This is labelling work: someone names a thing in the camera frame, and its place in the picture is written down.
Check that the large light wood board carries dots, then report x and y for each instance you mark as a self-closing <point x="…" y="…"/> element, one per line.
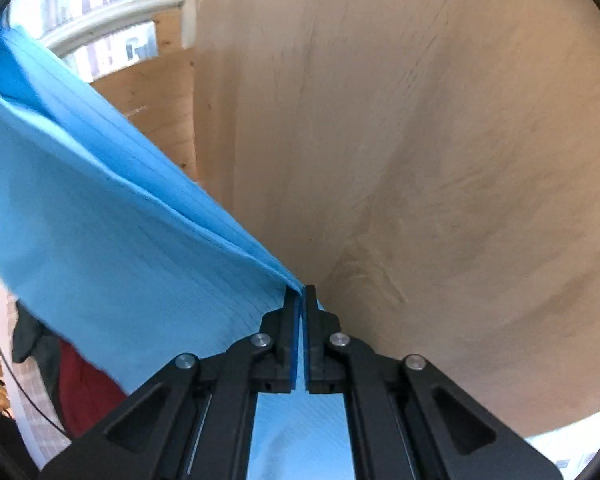
<point x="405" y="160"/>

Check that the dark grey garment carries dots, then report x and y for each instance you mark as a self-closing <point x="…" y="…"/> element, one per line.
<point x="35" y="345"/>

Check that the blue garment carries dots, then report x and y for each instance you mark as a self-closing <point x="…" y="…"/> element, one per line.
<point x="105" y="235"/>

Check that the dark red garment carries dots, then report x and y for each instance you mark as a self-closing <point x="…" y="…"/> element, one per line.
<point x="85" y="390"/>

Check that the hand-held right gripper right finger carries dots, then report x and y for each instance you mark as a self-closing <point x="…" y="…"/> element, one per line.
<point x="380" y="410"/>

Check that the wooden plank panel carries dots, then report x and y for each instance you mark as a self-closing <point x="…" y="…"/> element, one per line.
<point x="165" y="100"/>

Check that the cream window frame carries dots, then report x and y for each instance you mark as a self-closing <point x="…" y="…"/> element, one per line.
<point x="110" y="12"/>

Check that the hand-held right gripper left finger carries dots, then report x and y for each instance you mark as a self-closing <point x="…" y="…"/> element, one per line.
<point x="220" y="410"/>

